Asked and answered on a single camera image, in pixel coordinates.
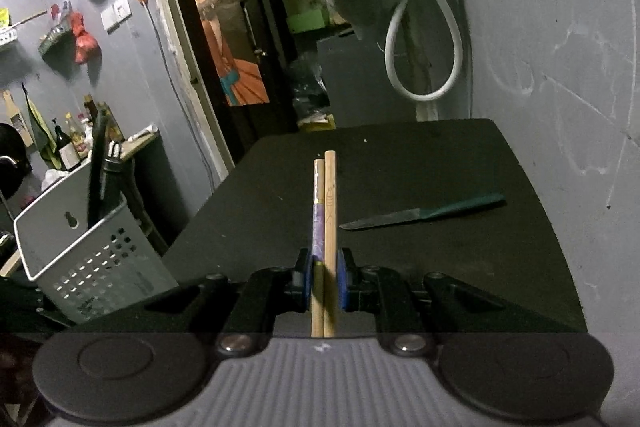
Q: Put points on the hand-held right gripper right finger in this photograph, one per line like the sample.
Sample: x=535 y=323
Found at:
x=343 y=287

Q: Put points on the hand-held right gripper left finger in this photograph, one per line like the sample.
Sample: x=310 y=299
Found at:
x=305 y=292

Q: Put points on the purple-banded wooden chopstick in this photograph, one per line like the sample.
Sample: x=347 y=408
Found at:
x=318 y=232

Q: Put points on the plain wooden chopstick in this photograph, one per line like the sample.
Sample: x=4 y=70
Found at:
x=330 y=217

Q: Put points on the white perforated utensil basket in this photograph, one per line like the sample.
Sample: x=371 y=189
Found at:
x=100 y=267

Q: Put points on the dark door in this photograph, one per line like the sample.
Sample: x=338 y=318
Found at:
x=215 y=122

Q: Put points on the dark grey cabinet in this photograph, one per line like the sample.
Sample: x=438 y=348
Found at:
x=360 y=87

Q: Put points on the pile of dark plastic bags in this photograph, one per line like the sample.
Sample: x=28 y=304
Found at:
x=307 y=87

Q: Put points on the painted figure poster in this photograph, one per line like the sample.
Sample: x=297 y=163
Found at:
x=235 y=77

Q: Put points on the white tube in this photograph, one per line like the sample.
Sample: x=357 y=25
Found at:
x=142 y=133

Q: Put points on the green box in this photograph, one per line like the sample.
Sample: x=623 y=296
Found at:
x=307 y=22

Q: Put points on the dark glass bottle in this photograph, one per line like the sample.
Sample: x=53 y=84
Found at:
x=65 y=152

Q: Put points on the clear sauce bottle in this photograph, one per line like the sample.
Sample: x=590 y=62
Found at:
x=75 y=132

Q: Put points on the green hanging cloth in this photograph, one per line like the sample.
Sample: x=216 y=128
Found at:
x=40 y=132

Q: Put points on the black pan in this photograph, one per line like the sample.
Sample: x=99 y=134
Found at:
x=10 y=147

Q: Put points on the red plastic bag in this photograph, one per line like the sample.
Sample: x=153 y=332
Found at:
x=85 y=47

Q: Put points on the wooden board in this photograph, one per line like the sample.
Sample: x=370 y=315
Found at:
x=12 y=117

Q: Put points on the pale door frame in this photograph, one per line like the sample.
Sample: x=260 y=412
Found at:
x=172 y=32

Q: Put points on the white wall switch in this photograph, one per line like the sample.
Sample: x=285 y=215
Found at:
x=116 y=13

